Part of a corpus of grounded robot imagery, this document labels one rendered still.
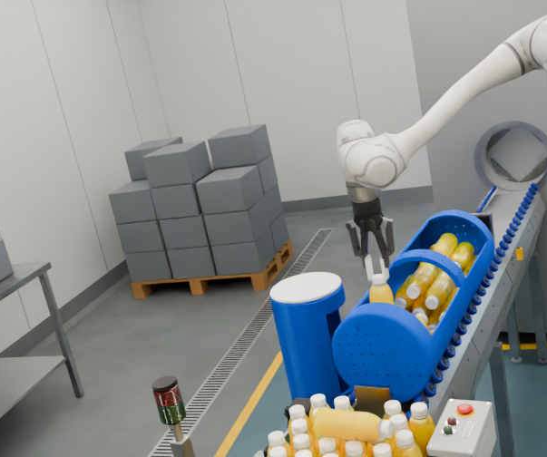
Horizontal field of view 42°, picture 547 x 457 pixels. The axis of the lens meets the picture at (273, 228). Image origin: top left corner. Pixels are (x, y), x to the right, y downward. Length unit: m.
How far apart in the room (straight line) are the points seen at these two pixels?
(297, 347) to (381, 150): 1.20
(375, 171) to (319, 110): 5.63
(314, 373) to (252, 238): 2.94
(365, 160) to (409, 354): 0.57
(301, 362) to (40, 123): 3.90
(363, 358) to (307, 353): 0.71
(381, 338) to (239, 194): 3.63
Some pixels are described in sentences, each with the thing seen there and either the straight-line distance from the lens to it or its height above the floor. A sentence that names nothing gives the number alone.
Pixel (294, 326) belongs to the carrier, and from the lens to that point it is 2.69.
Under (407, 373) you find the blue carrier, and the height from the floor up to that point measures 1.06.
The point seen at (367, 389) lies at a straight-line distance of 1.99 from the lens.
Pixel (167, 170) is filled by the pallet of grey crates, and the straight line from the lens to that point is 5.70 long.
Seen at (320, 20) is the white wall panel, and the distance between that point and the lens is 7.20.
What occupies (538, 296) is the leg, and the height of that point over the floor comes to 0.39.
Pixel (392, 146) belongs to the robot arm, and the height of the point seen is 1.69.
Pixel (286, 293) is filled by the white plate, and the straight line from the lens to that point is 2.73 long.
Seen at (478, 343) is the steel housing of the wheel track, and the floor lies 0.87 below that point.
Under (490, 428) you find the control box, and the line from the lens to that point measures 1.76.
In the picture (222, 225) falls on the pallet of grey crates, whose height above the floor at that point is 0.57.
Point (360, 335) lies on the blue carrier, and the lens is 2.01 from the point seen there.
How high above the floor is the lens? 2.04
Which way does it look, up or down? 16 degrees down
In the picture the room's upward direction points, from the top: 12 degrees counter-clockwise
